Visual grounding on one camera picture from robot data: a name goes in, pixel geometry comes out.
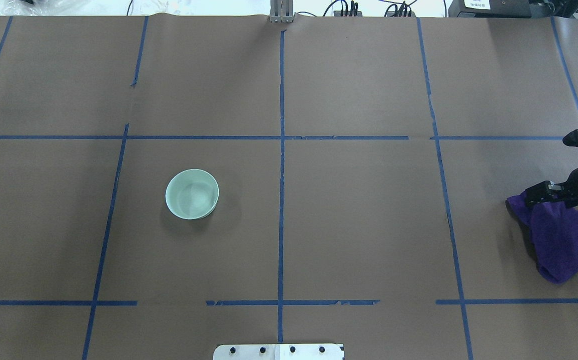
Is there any purple cloth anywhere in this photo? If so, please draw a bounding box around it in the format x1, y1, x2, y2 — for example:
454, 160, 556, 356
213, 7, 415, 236
505, 192, 578, 285

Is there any mint green bowl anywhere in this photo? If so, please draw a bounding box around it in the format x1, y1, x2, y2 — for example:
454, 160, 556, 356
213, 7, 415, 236
165, 168, 220, 221

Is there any aluminium frame post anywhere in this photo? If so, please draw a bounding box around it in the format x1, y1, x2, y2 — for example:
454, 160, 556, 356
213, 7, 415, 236
269, 0, 295, 24

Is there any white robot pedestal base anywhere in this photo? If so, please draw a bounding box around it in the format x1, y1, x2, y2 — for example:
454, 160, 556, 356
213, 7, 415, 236
213, 342, 345, 360

